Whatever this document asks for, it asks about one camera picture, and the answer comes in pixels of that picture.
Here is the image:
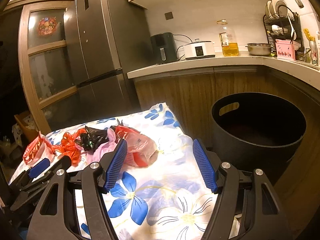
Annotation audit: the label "black dish rack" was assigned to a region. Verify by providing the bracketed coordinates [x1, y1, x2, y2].
[263, 1, 304, 55]

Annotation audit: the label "white rice cooker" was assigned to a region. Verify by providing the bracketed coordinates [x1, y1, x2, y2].
[183, 40, 215, 60]

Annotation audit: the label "wooden glass door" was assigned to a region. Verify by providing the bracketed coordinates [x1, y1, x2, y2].
[18, 1, 81, 134]

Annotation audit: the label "stainless steel bowl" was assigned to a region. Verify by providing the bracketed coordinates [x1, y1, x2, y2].
[246, 43, 271, 56]

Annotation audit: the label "pink utensil basket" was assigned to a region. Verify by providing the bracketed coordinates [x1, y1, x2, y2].
[275, 39, 296, 61]

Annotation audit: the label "translucent red plastic bag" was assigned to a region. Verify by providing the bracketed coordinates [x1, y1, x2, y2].
[115, 125, 158, 167]

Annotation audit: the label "cooking oil bottle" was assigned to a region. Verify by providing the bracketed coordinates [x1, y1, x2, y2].
[216, 19, 239, 56]

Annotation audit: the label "red white snack wrapper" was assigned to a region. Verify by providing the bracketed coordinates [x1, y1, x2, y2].
[23, 132, 55, 167]

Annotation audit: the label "green beer can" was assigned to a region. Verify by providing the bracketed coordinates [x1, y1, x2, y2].
[309, 40, 318, 66]

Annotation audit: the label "black round trash bin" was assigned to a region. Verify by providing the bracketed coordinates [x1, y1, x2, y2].
[212, 92, 306, 184]

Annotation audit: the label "wooden lower cabinets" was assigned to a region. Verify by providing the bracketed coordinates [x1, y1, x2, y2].
[134, 66, 319, 236]

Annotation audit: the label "pink plastic bag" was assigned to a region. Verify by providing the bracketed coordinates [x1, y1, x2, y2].
[86, 128, 118, 164]

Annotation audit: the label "black air fryer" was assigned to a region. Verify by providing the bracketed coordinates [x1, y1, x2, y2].
[150, 33, 178, 64]

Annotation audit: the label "floral blue white tablecloth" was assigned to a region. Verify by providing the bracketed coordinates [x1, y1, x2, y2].
[8, 102, 241, 240]

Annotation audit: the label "black plastic bag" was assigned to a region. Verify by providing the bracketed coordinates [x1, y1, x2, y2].
[74, 126, 116, 153]

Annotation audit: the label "dark grey refrigerator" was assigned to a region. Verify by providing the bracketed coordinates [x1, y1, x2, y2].
[64, 0, 153, 120]

